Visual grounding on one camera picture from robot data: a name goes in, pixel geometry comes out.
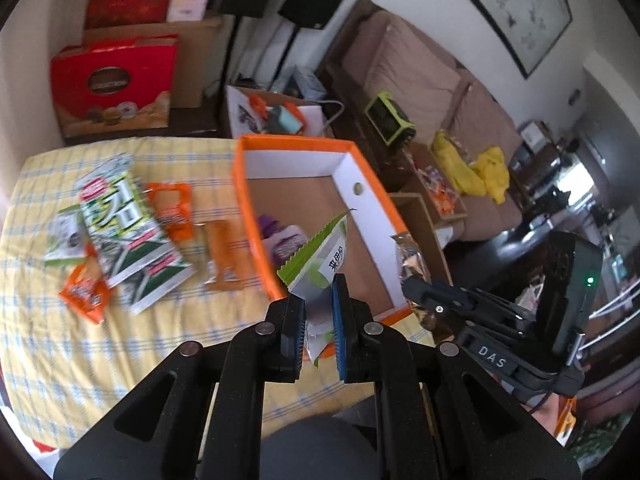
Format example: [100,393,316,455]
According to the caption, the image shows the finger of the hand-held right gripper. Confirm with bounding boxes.
[401,276,539,343]

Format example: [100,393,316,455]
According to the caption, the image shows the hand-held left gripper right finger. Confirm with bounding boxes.
[331,273,582,480]

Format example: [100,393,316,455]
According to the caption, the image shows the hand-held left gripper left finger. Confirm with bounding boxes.
[52,295,307,480]

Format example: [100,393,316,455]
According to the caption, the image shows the silver foil snack packet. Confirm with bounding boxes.
[391,232,438,333]

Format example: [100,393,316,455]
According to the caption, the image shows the green white snack packet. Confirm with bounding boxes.
[44,208,88,267]
[276,208,358,368]

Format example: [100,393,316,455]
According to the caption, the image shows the orange cardboard box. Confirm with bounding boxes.
[232,135,441,326]

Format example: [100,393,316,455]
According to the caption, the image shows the orange windowed snack packet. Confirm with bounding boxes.
[144,181,195,247]

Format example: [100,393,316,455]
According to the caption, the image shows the purple snack packet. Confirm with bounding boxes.
[257,214,303,267]

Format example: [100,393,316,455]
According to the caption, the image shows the orange clear snack packet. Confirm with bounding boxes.
[202,219,251,292]

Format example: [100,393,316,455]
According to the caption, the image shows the cardboard box of snacks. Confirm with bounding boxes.
[406,141,469,222]

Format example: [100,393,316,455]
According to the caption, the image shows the yellow cloth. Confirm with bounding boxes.
[431,130,512,204]

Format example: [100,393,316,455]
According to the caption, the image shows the green seaweed snack packet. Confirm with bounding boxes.
[75,154,173,286]
[107,240,196,317]

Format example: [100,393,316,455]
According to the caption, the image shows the green toaster oven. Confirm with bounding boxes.
[363,91,417,149]

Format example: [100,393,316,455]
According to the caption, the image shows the small orange snack packet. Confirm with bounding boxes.
[58,252,110,325]

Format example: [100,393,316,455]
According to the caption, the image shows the orange teal gadget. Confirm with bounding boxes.
[249,95,307,136]

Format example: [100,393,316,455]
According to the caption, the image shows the white paper bag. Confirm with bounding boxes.
[225,85,347,139]

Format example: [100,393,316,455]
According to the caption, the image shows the brown sofa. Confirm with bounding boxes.
[320,0,527,242]

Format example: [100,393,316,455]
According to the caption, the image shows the white grey device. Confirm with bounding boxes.
[291,66,327,102]

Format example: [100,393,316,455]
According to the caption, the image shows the brown cardboard box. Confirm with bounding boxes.
[81,15,224,109]

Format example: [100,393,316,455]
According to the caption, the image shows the red cookie gift box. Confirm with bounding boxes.
[50,35,179,139]

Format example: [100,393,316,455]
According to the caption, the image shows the white cable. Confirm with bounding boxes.
[320,100,347,128]

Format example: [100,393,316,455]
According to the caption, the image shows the framed wall painting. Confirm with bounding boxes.
[430,0,574,79]

